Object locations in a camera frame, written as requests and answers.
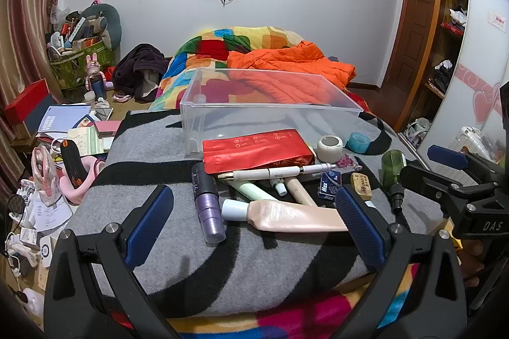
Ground pale green tube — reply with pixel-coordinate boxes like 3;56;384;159
227;179;279;202

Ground pink glitter trinket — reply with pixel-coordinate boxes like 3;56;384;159
336;155;362;170

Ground white pen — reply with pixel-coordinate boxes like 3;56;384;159
217;163;337;181

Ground pink tube with pale cap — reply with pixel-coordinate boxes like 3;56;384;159
221;199;351;233

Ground white charger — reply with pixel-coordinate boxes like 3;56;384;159
40;236;54;268

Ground orange puffer jacket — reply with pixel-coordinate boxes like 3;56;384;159
227;40;357;113

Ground purple bottle with black cap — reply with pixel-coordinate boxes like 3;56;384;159
191;162;227;244

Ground blue and white notebook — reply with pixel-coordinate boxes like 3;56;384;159
38;104;92;135

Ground pink pouch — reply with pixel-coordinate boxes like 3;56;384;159
32;146;56;204

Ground beige cosmetic stick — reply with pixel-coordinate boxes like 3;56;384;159
286;178;319;208

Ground black and orange brush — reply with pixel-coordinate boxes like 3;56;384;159
60;139;88;190

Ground small white tube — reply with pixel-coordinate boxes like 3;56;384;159
269;178;288;197

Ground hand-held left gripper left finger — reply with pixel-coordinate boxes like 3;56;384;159
44;184;176;339

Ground grey neck pillow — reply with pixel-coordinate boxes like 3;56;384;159
81;3;122;51

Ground white sliding wardrobe door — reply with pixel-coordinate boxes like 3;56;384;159
414;0;509;165

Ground green storage bag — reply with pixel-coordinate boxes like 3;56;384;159
50;41;114;90

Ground white tape roll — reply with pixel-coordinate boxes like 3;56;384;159
317;135;344;163

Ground red box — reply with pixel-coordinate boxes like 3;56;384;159
4;79;48;125

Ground clear plastic bin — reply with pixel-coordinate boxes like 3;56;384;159
180;68;364;156

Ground wooden wardrobe shelves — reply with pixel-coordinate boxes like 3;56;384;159
398;0;474;133

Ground dark clothes pile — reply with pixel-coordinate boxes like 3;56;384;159
112;43;171;103

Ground person's right hand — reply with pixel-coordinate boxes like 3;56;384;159
461;239;486;286

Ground white sneakers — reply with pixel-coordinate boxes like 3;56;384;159
403;117;432;145

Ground small blue box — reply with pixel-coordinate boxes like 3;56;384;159
317;171;343;200

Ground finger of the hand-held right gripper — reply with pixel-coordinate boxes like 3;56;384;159
427;144;502;186
400;163;498;213

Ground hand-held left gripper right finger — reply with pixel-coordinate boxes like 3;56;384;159
335;184;468;339

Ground pink bunny water bottle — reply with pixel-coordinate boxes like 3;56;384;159
85;53;107;93

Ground green spray bottle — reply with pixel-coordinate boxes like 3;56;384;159
381;149;407;214

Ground blue tape roll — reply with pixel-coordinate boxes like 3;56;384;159
345;132;370;154

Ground grey and black blanket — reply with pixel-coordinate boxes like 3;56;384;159
73;109;450;318

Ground striped curtain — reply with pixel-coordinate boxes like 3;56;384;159
0;0;82;149

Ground wooden door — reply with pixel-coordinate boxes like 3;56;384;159
382;0;442;89

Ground red foil pouch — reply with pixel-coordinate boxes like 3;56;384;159
202;129;317;175

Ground pink book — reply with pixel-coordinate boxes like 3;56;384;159
93;120;122;135

